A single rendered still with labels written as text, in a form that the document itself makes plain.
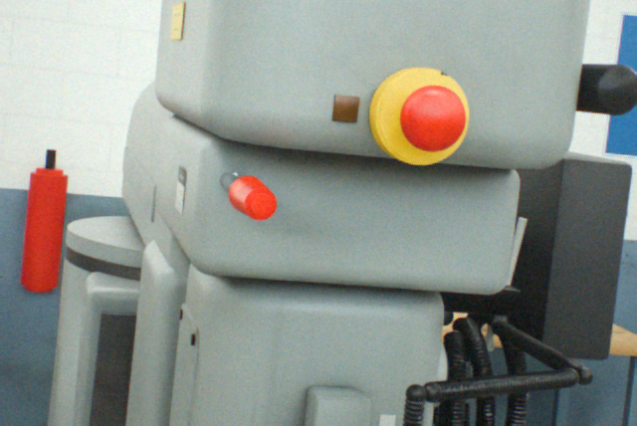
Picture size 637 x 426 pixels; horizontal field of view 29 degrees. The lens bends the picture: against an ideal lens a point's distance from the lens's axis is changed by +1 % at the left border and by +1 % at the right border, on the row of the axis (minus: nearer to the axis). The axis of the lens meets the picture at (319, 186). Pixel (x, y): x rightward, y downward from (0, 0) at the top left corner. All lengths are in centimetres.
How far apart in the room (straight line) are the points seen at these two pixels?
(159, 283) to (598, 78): 45
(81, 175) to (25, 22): 66
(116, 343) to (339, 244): 54
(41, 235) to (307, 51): 434
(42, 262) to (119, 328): 373
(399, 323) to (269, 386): 11
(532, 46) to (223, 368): 33
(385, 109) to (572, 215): 56
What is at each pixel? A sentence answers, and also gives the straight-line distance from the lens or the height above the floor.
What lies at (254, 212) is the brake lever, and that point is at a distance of 71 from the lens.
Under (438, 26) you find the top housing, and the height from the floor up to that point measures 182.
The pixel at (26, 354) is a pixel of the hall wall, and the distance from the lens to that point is 530.
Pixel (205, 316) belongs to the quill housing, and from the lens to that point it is 94.
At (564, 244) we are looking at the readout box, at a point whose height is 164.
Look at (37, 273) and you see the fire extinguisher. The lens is 509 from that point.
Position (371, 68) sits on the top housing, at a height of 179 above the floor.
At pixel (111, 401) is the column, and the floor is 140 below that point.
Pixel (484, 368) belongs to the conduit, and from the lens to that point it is 128.
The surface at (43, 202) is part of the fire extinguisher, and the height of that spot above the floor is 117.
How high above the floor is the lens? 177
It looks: 5 degrees down
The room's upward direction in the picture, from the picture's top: 6 degrees clockwise
